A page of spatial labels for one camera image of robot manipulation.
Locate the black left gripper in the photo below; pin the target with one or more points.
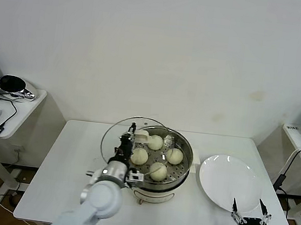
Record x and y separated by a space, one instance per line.
122 152

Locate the white steamed baozi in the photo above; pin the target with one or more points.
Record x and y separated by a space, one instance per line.
156 143
140 157
175 156
158 172

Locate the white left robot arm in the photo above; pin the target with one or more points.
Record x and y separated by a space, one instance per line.
102 199

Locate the stainless steel steamer basket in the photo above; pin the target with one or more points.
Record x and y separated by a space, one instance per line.
187 154

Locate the white round plate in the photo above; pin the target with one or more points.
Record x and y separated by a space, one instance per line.
227 181

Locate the white side table with label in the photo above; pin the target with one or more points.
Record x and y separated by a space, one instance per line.
291 139

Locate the white side table with mouse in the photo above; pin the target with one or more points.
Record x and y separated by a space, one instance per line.
22 114

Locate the shiny chrome rounded device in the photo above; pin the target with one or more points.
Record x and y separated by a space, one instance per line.
20 89

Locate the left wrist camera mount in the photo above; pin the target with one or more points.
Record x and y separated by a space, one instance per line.
135 176

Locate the white wall socket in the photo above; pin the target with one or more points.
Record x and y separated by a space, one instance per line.
18 149

